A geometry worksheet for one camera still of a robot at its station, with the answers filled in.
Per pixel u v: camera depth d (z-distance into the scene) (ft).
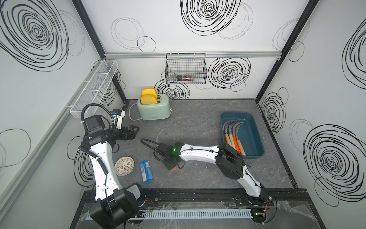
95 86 2.37
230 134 3.14
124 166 2.75
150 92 3.18
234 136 3.17
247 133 3.29
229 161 1.67
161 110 3.35
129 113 3.66
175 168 2.65
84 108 1.79
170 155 2.26
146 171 2.70
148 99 3.06
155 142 2.59
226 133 3.09
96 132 1.67
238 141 3.07
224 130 3.31
